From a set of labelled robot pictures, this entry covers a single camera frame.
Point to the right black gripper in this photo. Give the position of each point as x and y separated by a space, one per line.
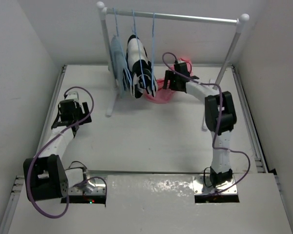
170 75

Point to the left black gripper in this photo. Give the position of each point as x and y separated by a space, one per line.
77 108

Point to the pink t shirt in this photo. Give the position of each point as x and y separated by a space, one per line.
164 96

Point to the blue wire hanger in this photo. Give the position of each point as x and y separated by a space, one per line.
153 53

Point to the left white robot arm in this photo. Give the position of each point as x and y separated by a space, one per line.
48 179

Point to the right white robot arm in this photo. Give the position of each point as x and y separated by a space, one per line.
220 117

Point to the blue hanger with striped garment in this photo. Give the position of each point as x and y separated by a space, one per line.
134 29

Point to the black and white hanging garment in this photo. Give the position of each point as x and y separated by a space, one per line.
141 77

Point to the light blue hanging garment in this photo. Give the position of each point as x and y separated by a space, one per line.
119 65

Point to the white clothes rack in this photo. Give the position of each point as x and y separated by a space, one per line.
104 11

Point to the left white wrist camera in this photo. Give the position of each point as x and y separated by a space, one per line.
72 95

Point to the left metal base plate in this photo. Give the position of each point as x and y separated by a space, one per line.
95 184

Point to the metal base plate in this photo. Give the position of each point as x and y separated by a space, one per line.
204 187
95 184

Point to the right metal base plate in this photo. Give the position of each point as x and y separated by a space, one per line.
204 187

